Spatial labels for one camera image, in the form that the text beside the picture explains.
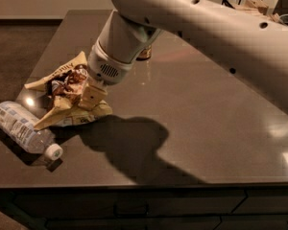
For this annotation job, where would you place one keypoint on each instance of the brown chip bag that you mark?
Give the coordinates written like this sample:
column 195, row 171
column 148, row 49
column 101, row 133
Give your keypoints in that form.
column 65, row 86

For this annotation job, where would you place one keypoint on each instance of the black wire basket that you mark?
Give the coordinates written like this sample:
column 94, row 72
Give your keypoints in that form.
column 234, row 4

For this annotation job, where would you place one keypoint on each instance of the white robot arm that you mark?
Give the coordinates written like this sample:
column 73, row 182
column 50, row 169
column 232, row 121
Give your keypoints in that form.
column 253, row 48

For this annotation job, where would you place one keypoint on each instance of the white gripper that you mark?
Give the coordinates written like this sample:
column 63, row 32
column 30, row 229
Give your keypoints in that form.
column 105, row 67

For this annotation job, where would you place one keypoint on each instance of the dark cabinet drawer front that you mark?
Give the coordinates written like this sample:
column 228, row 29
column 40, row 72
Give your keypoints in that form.
column 131, row 208

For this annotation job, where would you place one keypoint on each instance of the orange soda can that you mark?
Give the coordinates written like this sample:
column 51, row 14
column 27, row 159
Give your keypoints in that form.
column 145, row 54

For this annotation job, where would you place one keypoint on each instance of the clear plastic water bottle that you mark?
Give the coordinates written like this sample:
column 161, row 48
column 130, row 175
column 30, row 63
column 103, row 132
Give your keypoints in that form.
column 18, row 123

